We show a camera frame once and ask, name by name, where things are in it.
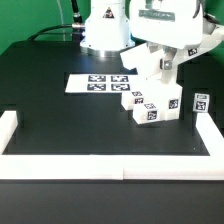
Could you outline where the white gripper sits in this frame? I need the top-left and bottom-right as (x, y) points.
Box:
(129, 0), (203, 70)

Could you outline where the white chair back piece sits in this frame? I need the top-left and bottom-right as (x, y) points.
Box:
(121, 23), (224, 83)

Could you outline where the white chair seat plate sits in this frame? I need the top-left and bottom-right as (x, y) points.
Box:
(140, 81), (182, 122)

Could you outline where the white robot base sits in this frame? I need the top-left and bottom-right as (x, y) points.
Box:
(80, 0), (135, 57)

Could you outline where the white fiducial marker sheet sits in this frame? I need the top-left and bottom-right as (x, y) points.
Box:
(65, 74), (137, 93)

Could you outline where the black cable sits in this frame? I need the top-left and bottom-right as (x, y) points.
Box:
(27, 0), (86, 42)

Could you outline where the white U-shaped fence frame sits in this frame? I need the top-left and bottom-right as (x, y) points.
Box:
(0, 111), (224, 180)

